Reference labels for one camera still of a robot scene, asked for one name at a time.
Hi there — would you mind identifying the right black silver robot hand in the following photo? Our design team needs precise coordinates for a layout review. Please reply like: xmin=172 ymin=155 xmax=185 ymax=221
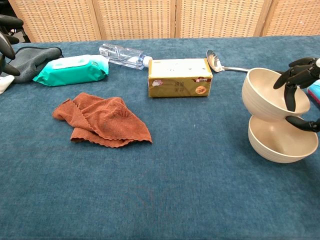
xmin=273 ymin=56 xmax=320 ymax=133

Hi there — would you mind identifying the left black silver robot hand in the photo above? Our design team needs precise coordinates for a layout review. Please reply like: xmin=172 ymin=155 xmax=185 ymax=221
xmin=0 ymin=14 xmax=25 ymax=76

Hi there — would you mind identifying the cream ribbed bowl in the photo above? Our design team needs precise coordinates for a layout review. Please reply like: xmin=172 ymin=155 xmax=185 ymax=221
xmin=247 ymin=115 xmax=320 ymax=164
xmin=241 ymin=67 xmax=312 ymax=122

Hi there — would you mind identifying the blue plastic bag roll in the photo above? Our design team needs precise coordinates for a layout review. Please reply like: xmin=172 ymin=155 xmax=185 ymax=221
xmin=306 ymin=79 xmax=320 ymax=104

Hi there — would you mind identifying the grey cloth with black trim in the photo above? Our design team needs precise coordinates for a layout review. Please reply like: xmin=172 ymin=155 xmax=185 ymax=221
xmin=9 ymin=46 xmax=64 ymax=84

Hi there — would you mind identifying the white printed powder bag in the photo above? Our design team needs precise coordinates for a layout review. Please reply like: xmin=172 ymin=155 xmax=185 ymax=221
xmin=0 ymin=74 xmax=16 ymax=96

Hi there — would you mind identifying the green wet wipes pack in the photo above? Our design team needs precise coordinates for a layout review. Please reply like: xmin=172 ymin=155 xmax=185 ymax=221
xmin=32 ymin=54 xmax=110 ymax=88

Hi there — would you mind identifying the clear plastic water bottle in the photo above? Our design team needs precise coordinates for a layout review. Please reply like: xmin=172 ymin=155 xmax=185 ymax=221
xmin=98 ymin=43 xmax=154 ymax=71

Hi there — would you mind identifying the brown microfibre cloth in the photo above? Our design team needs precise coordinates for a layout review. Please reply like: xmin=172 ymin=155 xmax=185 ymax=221
xmin=52 ymin=92 xmax=153 ymax=149

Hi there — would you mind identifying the yellow tissue pack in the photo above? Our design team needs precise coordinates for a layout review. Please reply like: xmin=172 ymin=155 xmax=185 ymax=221
xmin=147 ymin=58 xmax=214 ymax=99

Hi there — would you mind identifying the wicker folding screen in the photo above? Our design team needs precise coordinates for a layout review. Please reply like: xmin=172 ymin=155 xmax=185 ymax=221
xmin=8 ymin=0 xmax=320 ymax=43

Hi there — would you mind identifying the steel ladle with black handle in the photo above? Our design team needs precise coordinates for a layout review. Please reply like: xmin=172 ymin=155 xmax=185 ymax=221
xmin=206 ymin=49 xmax=251 ymax=74

